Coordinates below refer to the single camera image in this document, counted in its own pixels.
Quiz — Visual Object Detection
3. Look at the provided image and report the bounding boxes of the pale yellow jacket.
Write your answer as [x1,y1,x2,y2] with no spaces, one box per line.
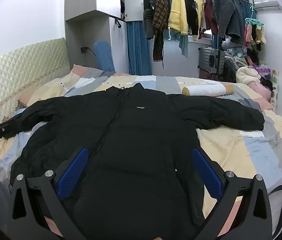
[191,0,206,30]

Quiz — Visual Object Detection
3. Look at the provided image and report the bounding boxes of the pink blanket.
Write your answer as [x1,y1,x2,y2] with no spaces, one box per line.
[249,81,274,103]

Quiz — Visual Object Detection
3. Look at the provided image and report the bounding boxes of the dark red box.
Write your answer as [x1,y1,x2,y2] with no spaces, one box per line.
[198,66,222,81]

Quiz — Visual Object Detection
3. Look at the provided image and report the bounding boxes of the black puffer jacket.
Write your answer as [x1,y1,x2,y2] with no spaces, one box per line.
[10,82,265,240]

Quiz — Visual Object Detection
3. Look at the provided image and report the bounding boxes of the grey wardrobe cabinet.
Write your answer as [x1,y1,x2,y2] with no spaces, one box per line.
[64,0,144,74]

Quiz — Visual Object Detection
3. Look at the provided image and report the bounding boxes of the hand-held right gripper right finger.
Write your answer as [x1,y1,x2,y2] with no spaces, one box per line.
[191,147,273,240]

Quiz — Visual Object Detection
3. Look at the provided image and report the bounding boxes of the silver ribbed suitcase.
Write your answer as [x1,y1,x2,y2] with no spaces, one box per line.
[198,47,225,74]

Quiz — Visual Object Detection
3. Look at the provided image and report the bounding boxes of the green sock hanger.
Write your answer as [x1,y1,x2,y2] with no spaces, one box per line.
[244,17,267,52]

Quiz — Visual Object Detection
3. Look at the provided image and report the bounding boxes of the spotted white roll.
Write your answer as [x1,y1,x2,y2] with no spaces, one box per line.
[271,69,279,110]

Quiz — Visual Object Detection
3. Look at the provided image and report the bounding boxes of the purple patterned cloth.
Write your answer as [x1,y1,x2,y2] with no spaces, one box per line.
[254,64,273,80]

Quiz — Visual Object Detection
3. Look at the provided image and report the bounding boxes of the maroon garment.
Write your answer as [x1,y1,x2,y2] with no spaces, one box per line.
[203,0,219,34]

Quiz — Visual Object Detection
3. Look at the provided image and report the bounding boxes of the hanging black coat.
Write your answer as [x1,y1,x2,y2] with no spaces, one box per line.
[142,0,157,40]

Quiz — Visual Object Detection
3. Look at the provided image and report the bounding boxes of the bolster pillow with white towel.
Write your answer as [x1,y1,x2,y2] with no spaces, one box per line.
[182,84,234,97]

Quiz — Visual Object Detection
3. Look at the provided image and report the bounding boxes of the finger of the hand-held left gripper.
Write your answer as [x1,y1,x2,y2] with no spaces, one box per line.
[0,117,25,140]

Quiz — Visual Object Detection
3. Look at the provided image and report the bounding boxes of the hanging blue jeans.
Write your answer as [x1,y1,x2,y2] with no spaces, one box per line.
[233,0,253,38]

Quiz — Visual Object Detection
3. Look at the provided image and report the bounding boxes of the cream quilted headboard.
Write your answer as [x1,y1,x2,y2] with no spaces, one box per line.
[0,37,71,126]

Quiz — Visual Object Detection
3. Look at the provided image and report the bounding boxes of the patchwork checked quilt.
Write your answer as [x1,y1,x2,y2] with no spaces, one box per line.
[0,64,282,240]

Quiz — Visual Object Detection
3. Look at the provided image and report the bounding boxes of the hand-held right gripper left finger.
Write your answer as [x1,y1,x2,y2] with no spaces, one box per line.
[10,147,89,240]

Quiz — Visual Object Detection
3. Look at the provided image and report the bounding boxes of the pile of mixed clothes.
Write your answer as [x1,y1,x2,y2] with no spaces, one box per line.
[221,36,260,67]

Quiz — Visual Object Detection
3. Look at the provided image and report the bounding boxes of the blue curtain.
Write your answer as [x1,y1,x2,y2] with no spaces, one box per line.
[126,21,152,75]

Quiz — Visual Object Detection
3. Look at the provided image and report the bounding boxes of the hanging black garment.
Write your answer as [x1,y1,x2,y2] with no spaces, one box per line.
[183,0,199,42]

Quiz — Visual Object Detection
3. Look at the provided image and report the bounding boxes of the white air conditioner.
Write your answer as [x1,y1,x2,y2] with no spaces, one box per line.
[252,0,282,12]

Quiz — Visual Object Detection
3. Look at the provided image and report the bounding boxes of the dark grey bag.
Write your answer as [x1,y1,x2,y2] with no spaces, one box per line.
[222,57,238,83]

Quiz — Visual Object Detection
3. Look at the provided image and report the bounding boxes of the yellow fleece jacket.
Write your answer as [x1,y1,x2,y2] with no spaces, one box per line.
[168,0,190,35]

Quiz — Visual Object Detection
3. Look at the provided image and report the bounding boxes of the teal hanging garment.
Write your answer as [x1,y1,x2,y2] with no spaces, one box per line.
[168,29,189,58]

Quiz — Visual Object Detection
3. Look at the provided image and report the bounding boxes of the grey denim jacket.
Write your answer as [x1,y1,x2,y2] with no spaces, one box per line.
[203,0,245,45]

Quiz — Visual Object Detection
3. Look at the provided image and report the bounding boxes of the cream plush coat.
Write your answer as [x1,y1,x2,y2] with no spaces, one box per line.
[235,65,262,85]

